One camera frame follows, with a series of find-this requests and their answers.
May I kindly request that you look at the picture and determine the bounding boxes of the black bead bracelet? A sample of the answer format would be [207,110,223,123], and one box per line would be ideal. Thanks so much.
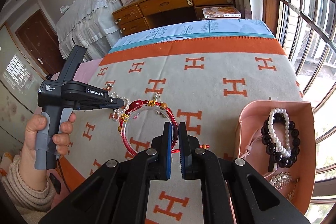
[260,113,301,169]

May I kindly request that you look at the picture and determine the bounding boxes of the white pearl bracelet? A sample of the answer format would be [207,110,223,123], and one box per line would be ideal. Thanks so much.
[267,107,293,159]

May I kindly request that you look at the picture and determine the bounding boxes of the teal flower hair clip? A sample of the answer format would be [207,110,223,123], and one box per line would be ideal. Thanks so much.
[105,84,113,92]

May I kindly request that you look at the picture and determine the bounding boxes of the left forearm beige sleeve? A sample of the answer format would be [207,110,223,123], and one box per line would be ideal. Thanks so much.
[1,155,56,223]

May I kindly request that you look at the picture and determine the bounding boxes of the pink jewelry box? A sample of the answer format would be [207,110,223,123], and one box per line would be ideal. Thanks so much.
[235,101,316,213]

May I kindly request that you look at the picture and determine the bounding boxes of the person's left hand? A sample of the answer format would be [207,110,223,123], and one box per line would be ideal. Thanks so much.
[18,112,77,192]

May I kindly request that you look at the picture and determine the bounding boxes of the pink bed cover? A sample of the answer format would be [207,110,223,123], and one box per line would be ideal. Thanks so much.
[49,57,104,85]

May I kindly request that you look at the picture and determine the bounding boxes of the orange grey H blanket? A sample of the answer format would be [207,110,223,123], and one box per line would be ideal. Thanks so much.
[61,37,302,223]

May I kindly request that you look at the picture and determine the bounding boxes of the brown wooden door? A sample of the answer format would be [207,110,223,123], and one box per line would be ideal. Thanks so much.
[15,10,65,75]

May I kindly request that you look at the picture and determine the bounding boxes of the white lace covered furniture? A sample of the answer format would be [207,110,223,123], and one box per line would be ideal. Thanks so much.
[56,0,122,61]

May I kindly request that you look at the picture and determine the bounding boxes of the silver leaf brooch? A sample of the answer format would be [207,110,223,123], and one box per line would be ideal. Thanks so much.
[269,172,293,191]

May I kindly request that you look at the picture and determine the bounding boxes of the blue tree print sheet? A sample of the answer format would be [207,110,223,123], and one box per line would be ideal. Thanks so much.
[109,19,274,53]

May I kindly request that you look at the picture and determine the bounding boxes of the wooden desk with drawers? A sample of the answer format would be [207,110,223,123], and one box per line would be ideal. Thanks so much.
[112,0,235,36]

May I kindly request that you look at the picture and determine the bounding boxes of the stack of books magazines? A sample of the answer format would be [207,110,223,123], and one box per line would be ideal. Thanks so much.
[202,6,242,19]

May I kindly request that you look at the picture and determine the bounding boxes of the metal window grille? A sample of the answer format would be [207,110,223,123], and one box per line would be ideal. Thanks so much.
[276,0,335,213]

